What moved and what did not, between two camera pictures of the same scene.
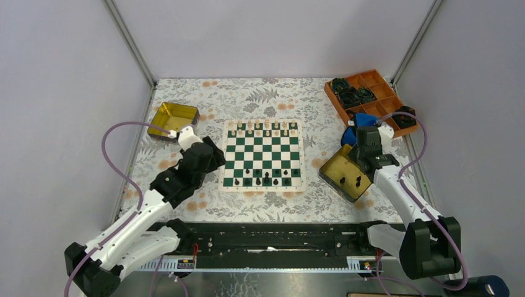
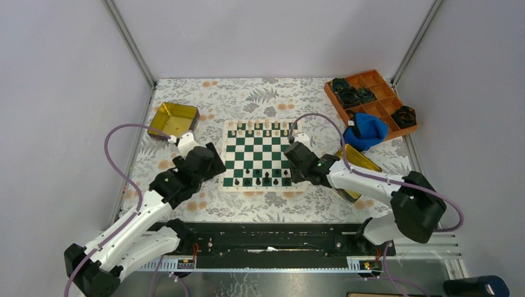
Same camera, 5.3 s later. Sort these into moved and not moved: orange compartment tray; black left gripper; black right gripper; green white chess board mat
Moved: black right gripper
Not moved: green white chess board mat; black left gripper; orange compartment tray
